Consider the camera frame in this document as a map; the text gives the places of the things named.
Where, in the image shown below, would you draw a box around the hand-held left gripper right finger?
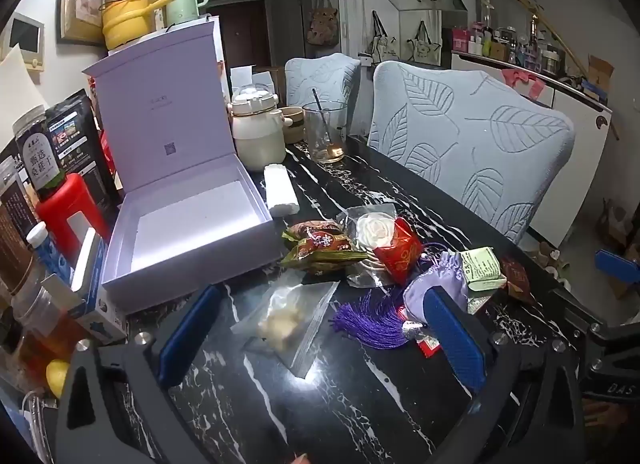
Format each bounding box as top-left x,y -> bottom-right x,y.
422,285 -> 588,464

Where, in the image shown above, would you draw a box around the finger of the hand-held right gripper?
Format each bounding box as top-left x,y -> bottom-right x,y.
594,249 -> 640,280
552,288 -> 608,332

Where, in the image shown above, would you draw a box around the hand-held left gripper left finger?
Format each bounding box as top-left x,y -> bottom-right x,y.
52,284 -> 226,464

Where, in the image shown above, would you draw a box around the red and white small packet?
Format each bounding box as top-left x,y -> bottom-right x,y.
397,307 -> 441,359

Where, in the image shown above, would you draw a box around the dark red small packet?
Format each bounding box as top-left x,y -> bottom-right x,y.
500,257 -> 536,305

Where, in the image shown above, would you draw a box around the lavender sachet pouch with tassel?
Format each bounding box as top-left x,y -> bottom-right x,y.
330,244 -> 471,351

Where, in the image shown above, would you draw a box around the green snack packet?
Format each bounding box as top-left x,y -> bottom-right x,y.
459,247 -> 508,292

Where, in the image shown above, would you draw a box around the clear zip bag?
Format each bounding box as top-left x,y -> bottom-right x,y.
231,280 -> 341,377

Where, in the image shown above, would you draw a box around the red candy box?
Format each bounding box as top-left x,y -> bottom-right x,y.
374,217 -> 425,286

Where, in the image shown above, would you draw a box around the white rose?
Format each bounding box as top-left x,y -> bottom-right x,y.
336,204 -> 401,290

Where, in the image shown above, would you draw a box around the red-brown snack packet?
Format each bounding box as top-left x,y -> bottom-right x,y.
281,218 -> 369,278

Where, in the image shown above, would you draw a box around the lavender gift box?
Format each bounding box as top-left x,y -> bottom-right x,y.
82,17 -> 287,316

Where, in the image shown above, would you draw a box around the person's right hand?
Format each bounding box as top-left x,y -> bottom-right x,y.
584,398 -> 640,442

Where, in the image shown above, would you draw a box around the white and blue carton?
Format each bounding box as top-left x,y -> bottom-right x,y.
42,227 -> 128,345

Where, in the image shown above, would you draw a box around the white cabinet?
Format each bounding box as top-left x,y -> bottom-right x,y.
450,49 -> 613,245

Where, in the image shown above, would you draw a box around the lemon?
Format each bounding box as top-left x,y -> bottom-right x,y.
46,359 -> 71,399

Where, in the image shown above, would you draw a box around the clear jar with amber liquid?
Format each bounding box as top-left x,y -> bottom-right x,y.
0,284 -> 86,395

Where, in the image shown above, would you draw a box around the blue bottle with white cap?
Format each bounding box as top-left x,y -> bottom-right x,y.
26,221 -> 73,285

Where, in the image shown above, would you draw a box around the red container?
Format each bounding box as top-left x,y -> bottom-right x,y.
36,173 -> 111,265

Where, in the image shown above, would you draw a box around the large leaf-pattern chair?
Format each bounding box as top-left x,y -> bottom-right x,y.
367,60 -> 576,246

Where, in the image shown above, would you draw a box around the cardboard box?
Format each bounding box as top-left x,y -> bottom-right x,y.
582,55 -> 615,100

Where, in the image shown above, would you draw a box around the dark brown jar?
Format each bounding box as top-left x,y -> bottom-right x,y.
0,154 -> 41,295

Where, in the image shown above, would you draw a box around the cream lidded pot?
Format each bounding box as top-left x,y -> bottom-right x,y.
229,86 -> 296,171

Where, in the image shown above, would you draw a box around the pink cloth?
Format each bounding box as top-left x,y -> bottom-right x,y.
501,68 -> 546,100

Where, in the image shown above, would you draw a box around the black snack bag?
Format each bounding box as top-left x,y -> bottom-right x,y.
45,89 -> 121,205

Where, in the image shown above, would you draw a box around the clear glass cup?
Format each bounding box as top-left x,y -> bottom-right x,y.
301,101 -> 349,165

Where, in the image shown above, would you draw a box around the grey-lidded snack jar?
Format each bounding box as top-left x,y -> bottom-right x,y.
12,104 -> 66,202

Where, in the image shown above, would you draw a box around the brown bowl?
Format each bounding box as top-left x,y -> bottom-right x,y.
276,106 -> 306,144

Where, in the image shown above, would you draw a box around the metal spoon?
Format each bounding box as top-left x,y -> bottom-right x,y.
312,88 -> 342,157

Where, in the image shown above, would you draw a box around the white paper boxes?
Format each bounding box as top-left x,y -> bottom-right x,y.
230,65 -> 276,100

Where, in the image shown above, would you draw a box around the small leaf-pattern chair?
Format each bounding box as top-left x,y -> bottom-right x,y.
284,55 -> 362,135

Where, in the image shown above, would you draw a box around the white tote bag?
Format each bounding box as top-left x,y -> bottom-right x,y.
367,9 -> 401,62
406,19 -> 443,65

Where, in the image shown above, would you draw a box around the beige paper envelope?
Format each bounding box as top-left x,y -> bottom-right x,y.
0,44 -> 48,155

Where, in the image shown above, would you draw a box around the dark wooden door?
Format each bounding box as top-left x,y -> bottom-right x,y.
217,0 -> 267,70

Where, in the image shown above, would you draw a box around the yellow pot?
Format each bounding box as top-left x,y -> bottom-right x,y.
99,0 -> 173,51

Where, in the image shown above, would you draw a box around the brown tote bag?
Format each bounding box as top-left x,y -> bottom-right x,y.
306,0 -> 341,46

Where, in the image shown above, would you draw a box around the white wall panel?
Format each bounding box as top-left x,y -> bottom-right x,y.
9,12 -> 47,72

